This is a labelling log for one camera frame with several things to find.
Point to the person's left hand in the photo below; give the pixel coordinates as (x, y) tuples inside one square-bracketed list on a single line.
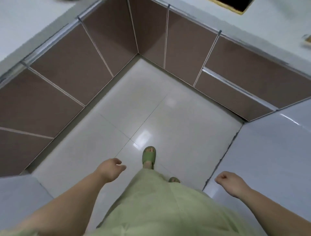
[(109, 170)]

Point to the person's right hand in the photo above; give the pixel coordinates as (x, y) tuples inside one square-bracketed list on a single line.
[(230, 182)]

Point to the person's right fingers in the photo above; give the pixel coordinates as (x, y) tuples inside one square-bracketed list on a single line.
[(220, 177)]

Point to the person's left thumb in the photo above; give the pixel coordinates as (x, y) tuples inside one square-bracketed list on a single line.
[(122, 167)]

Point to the person's left forearm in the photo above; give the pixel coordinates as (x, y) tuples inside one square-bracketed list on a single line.
[(65, 206)]

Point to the person's right forearm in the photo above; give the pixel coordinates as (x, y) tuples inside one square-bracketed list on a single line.
[(274, 211)]

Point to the green slipper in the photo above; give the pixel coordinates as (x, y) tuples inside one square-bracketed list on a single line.
[(174, 180), (149, 155)]

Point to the light green dress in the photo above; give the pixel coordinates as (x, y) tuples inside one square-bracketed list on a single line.
[(165, 206)]

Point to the row of brown cabinet doors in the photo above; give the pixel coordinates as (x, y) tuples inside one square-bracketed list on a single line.
[(73, 63)]

